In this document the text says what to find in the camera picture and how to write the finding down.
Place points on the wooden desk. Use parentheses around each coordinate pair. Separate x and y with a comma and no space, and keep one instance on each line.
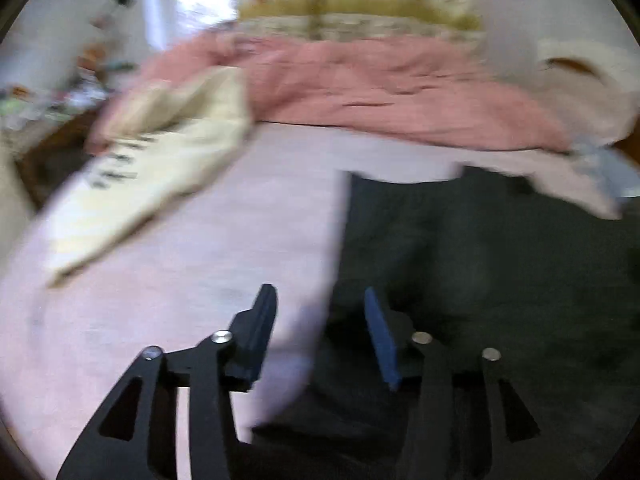
(47,151)

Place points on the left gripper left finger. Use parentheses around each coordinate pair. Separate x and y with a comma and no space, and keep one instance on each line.
(133,433)

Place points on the pink pillow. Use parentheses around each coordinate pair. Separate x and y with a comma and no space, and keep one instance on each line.
(587,101)

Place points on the white cabinet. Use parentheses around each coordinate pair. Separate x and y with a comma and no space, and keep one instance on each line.
(15,206)

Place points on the tree pattern curtain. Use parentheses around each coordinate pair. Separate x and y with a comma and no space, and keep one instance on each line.
(346,20)

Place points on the black puffer jacket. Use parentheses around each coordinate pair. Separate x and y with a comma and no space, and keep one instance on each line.
(480,240)

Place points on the blue patterned pillow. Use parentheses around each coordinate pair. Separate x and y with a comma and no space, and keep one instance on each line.
(615,175)

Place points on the cream printed hoodie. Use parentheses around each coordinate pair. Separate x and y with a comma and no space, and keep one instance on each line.
(164,142)

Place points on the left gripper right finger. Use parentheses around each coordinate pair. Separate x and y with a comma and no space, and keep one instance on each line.
(475,388)

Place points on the wall desk lamp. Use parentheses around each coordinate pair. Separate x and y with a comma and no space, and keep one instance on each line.
(110,13)

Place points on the pink plaid duvet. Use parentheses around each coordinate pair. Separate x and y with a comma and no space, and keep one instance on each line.
(418,89)

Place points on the desk clutter pile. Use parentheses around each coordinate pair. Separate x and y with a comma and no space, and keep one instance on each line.
(92,81)

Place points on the white wooden headboard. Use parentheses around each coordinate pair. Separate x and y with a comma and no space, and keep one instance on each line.
(617,63)

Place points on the pink bed sheet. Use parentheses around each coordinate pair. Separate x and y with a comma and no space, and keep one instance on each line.
(275,216)

